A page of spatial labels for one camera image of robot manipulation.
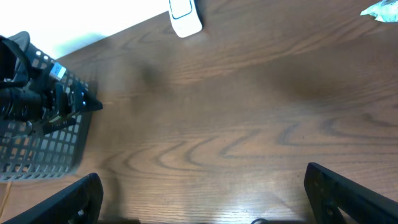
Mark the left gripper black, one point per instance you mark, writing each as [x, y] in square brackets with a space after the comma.
[62, 104]

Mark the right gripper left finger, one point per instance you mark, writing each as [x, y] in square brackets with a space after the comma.
[80, 202]

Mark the grey plastic mesh basket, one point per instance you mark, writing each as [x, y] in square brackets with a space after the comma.
[30, 156]

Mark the teal snack packet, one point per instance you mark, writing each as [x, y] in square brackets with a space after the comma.
[382, 11]

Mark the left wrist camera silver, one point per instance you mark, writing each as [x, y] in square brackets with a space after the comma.
[57, 72]

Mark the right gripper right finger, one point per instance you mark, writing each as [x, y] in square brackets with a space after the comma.
[330, 193]

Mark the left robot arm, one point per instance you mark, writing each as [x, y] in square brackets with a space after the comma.
[21, 97]

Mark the white barcode scanner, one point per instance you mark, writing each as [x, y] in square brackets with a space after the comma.
[184, 17]

